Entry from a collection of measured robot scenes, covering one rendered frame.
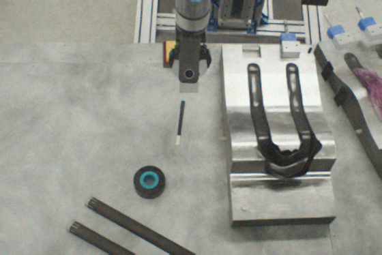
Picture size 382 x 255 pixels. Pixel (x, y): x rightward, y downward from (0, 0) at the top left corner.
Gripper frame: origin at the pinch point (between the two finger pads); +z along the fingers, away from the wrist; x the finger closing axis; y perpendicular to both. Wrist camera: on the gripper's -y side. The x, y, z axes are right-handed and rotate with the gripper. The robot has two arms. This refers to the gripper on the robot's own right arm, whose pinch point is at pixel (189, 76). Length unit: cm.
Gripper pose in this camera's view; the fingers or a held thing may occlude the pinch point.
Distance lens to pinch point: 134.3
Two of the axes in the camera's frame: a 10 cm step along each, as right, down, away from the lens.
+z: -1.0, 4.5, 8.9
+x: -9.9, 0.1, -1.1
